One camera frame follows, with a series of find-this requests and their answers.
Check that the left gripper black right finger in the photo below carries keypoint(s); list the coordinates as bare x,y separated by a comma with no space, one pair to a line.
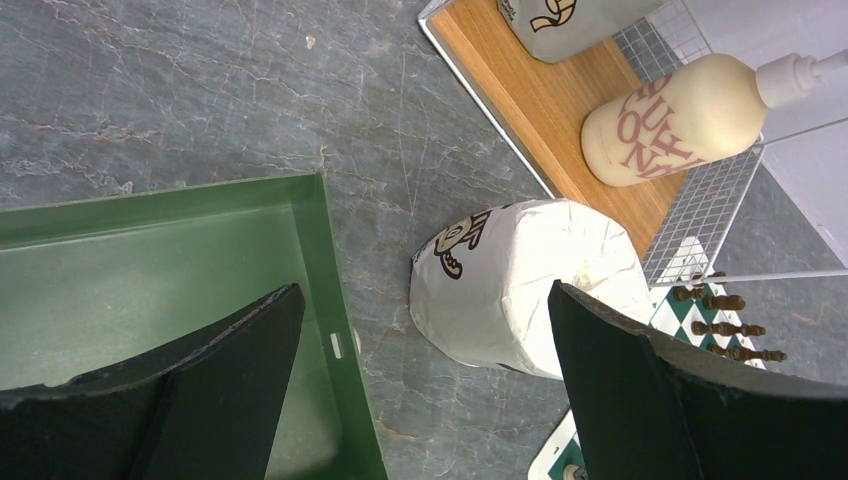
650,406

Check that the green plastic bin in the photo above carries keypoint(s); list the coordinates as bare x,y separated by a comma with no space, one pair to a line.
86,284

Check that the green white chess board mat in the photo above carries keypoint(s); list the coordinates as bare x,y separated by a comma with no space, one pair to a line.
673,317

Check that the grey patterned mug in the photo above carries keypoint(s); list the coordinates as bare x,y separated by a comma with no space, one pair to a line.
553,30

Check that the white wire wooden shelf rack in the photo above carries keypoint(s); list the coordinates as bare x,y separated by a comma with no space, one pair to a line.
538,108

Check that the cream bottle pink lettering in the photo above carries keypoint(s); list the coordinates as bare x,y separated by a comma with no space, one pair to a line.
710,109

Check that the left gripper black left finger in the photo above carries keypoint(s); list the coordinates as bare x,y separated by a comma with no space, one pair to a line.
203,406

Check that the white wrapped paper roll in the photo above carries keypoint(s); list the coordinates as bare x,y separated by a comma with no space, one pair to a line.
479,289

